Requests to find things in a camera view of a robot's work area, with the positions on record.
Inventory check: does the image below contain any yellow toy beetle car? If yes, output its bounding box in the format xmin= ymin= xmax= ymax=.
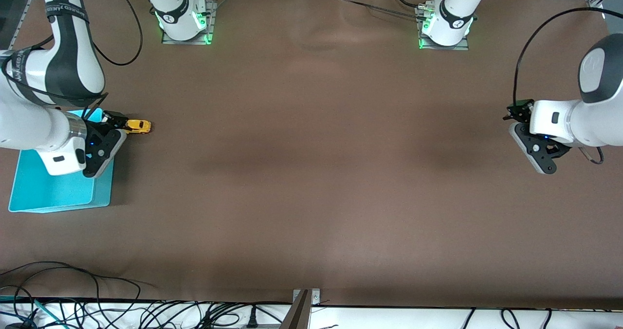
xmin=123 ymin=119 xmax=152 ymax=135

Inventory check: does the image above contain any turquoise plastic bin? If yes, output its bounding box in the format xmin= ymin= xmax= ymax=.
xmin=8 ymin=108 xmax=115 ymax=213

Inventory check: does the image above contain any brown table cover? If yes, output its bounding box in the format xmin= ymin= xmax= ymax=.
xmin=0 ymin=0 xmax=623 ymax=310

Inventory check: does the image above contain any white table ledge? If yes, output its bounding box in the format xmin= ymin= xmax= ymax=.
xmin=0 ymin=299 xmax=623 ymax=329

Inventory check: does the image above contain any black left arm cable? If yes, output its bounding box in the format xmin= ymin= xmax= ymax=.
xmin=513 ymin=7 xmax=606 ymax=165

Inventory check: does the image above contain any black hanging loop cable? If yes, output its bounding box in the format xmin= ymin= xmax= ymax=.
xmin=92 ymin=0 xmax=144 ymax=67

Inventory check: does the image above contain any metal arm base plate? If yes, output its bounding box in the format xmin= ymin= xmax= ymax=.
xmin=161 ymin=0 xmax=218 ymax=46
xmin=415 ymin=5 xmax=470 ymax=51

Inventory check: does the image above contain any long black floor cable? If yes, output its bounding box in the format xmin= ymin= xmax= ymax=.
xmin=0 ymin=261 xmax=156 ymax=329

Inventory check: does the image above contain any black braided table cable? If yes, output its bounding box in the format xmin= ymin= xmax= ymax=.
xmin=341 ymin=0 xmax=424 ymax=21

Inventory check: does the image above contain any teal cable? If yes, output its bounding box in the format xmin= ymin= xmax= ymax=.
xmin=0 ymin=295 xmax=66 ymax=329

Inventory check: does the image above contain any small metal bracket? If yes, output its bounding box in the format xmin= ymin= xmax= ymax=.
xmin=293 ymin=289 xmax=321 ymax=306

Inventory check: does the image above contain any grey camera mount pole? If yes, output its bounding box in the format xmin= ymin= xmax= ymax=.
xmin=280 ymin=290 xmax=312 ymax=329

